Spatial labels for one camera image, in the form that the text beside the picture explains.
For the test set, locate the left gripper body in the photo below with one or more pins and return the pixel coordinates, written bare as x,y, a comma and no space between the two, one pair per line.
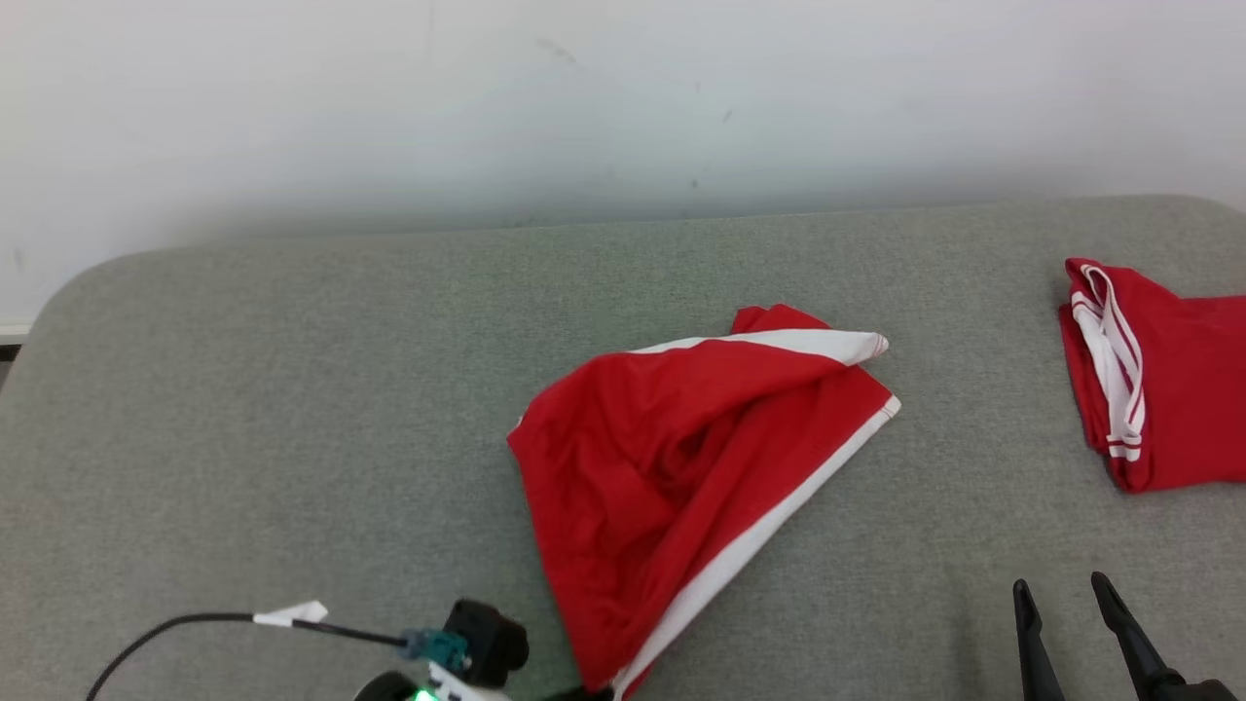
458,689

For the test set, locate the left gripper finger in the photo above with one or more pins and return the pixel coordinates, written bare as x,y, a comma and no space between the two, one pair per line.
589,695

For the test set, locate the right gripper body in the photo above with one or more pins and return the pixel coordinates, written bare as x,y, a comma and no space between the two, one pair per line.
1202,691

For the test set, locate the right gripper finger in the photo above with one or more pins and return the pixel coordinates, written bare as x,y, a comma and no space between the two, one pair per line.
1034,662
1134,652

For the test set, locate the red garment with white band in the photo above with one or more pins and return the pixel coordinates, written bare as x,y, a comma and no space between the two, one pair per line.
662,458

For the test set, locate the red jersey with black lettering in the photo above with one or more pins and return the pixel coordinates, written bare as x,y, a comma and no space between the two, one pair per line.
1188,389

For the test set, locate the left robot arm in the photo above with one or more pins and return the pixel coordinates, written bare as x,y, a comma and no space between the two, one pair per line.
384,689

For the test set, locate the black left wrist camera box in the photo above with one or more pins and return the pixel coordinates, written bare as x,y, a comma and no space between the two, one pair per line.
487,638

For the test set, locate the white wall skirting board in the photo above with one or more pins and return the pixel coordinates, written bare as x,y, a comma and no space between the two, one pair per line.
12,332

